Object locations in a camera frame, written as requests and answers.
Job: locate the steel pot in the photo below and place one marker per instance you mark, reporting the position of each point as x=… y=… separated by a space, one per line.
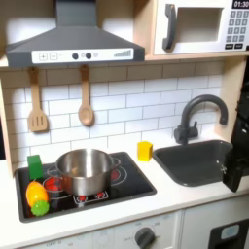
x=86 y=180

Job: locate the dark grey sink basin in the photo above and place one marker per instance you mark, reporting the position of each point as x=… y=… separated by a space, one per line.
x=194 y=162

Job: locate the dark grey tap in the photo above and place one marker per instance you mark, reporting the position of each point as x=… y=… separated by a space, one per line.
x=204 y=99

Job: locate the yellow block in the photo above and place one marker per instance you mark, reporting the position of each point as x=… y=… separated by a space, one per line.
x=144 y=151

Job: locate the black stove top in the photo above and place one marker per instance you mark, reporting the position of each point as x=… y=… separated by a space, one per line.
x=136 y=184

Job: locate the grey oven knob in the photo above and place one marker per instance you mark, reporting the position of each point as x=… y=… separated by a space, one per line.
x=144 y=238

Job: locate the white toy microwave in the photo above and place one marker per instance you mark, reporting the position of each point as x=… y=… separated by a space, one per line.
x=197 y=45

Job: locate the wooden spoon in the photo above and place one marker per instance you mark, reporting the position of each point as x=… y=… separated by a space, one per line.
x=86 y=114

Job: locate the green block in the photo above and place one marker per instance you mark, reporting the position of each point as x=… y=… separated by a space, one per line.
x=35 y=167

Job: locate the orange toy vegetable green top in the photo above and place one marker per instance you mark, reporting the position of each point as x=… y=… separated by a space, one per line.
x=35 y=194

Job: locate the wooden slotted spatula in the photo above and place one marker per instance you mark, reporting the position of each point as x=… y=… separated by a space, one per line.
x=37 y=120

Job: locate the grey range hood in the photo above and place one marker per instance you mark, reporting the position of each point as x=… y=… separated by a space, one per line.
x=74 y=39

